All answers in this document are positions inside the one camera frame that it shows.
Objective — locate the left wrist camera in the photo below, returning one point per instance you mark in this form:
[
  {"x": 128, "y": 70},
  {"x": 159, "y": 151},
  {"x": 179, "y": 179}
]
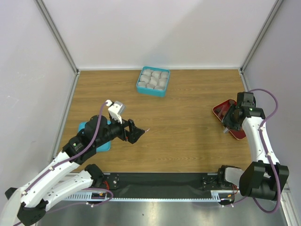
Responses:
[{"x": 115, "y": 110}]

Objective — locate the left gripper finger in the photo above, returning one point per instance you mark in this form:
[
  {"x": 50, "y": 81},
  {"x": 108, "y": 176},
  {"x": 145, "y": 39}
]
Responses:
[
  {"x": 135, "y": 134},
  {"x": 131, "y": 125}
]

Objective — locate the teal chocolate box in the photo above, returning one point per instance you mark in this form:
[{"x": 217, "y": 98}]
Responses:
[{"x": 153, "y": 81}]

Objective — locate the red chocolate tray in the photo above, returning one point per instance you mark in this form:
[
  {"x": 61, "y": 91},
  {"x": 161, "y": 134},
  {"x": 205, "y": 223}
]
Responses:
[{"x": 238, "y": 135}]

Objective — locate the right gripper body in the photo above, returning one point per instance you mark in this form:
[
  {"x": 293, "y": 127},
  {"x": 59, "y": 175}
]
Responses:
[{"x": 229, "y": 119}]

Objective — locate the right aluminium frame post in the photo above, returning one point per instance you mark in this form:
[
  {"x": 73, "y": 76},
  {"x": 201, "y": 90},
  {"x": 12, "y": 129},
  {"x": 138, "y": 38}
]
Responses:
[{"x": 262, "y": 32}]

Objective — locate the slotted cable duct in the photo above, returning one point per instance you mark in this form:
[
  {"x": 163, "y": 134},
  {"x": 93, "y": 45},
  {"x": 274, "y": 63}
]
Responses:
[{"x": 203, "y": 196}]

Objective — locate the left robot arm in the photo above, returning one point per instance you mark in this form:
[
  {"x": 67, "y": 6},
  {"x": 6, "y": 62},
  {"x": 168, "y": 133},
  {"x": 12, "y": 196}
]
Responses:
[{"x": 45, "y": 190}]

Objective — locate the metal tongs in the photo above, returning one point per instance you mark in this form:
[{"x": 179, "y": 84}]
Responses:
[{"x": 225, "y": 119}]

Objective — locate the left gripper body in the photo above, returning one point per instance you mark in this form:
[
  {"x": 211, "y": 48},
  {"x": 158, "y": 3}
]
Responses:
[{"x": 117, "y": 130}]

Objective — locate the aluminium frame post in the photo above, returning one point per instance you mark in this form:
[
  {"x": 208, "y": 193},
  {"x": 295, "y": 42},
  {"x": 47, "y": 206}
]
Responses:
[
  {"x": 262, "y": 32},
  {"x": 56, "y": 34}
]

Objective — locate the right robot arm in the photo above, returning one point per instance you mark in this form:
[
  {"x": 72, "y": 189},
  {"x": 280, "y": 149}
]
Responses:
[{"x": 265, "y": 177}]

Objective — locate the left aluminium frame post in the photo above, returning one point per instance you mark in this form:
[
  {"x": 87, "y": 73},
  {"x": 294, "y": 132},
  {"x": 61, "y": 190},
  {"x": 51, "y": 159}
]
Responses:
[{"x": 56, "y": 34}]

